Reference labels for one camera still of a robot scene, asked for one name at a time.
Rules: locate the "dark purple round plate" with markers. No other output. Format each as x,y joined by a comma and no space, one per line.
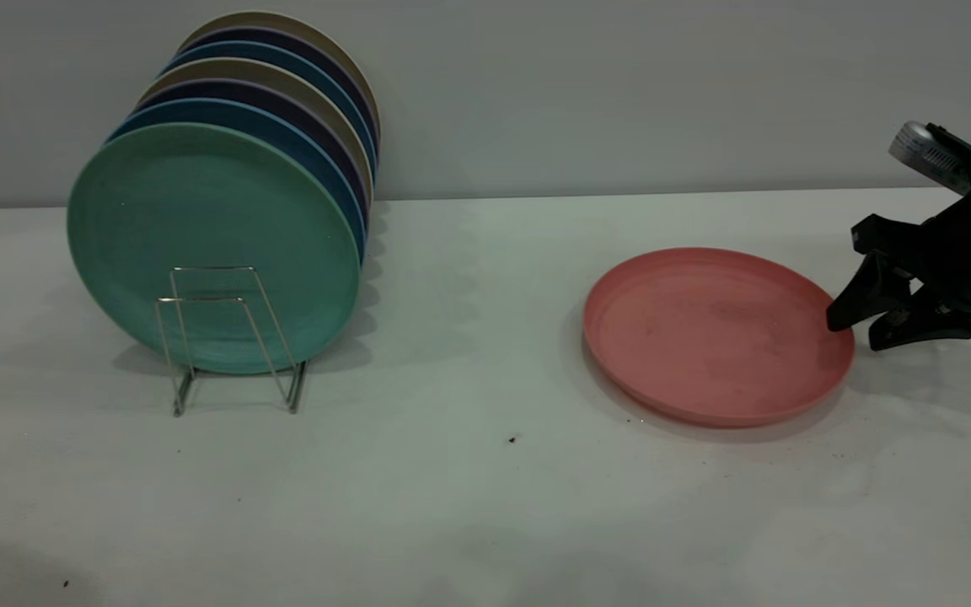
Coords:
287,40
233,91

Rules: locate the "pink round plate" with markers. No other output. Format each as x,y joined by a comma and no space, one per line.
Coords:
713,337

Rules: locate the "green round plate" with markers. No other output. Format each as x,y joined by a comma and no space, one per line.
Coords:
199,211

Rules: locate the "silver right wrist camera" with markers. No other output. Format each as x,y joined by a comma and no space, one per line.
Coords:
924,152

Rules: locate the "beige round plate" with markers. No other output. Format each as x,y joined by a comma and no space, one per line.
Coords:
266,19
241,70

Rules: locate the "blue round plate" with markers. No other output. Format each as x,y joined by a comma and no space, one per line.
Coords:
266,52
216,112

